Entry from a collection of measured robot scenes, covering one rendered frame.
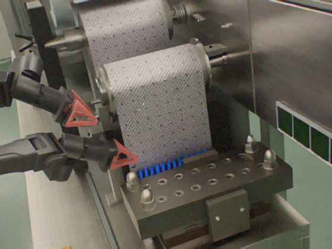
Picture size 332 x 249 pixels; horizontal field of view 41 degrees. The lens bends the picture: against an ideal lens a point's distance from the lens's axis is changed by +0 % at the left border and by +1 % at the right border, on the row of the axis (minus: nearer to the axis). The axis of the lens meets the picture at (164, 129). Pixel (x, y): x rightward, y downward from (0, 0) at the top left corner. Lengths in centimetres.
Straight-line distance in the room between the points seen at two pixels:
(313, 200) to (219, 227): 169
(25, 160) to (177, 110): 40
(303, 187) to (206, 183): 179
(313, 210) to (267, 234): 155
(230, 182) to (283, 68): 30
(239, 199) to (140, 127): 30
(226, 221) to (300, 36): 46
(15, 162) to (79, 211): 37
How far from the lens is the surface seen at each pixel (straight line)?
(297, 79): 93
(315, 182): 290
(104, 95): 111
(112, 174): 126
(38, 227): 132
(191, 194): 106
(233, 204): 107
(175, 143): 118
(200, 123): 119
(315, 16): 85
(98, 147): 111
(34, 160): 103
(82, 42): 133
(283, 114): 100
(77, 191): 142
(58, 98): 108
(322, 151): 92
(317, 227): 256
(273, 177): 111
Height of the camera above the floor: 164
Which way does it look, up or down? 26 degrees down
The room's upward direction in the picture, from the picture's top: 10 degrees counter-clockwise
